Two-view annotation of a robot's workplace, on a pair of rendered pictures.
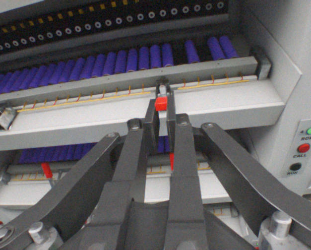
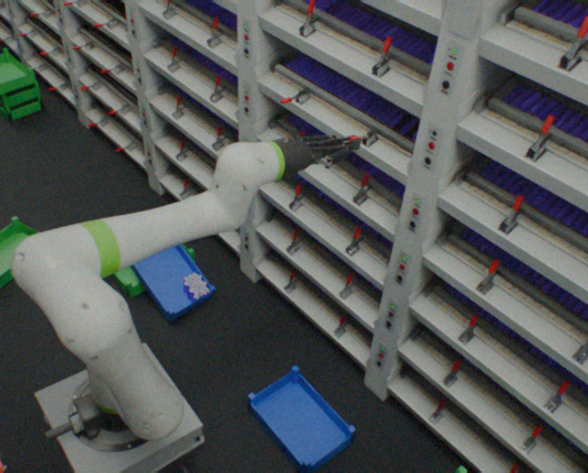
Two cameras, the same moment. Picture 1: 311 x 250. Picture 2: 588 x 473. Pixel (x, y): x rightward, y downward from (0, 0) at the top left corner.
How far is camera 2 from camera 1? 1.44 m
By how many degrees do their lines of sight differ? 30
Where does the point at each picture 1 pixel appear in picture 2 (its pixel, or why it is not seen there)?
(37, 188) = not seen: hidden behind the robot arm
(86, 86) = (346, 109)
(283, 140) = (407, 198)
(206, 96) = (386, 151)
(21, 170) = (286, 127)
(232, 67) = (406, 145)
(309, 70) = (416, 165)
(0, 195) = (263, 133)
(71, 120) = (328, 121)
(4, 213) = not seen: hidden behind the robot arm
